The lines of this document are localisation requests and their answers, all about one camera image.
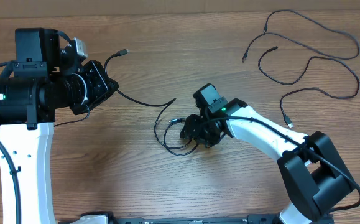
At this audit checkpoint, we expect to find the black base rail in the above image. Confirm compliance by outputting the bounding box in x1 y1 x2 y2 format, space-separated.
58 211 335 224

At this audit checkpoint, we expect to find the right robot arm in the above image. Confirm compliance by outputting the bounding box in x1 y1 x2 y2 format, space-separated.
180 83 356 223

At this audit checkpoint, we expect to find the black USB cable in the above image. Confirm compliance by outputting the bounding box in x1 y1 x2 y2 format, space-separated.
257 45 360 129

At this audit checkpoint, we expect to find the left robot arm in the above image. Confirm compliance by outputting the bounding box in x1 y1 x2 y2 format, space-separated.
0 28 119 223

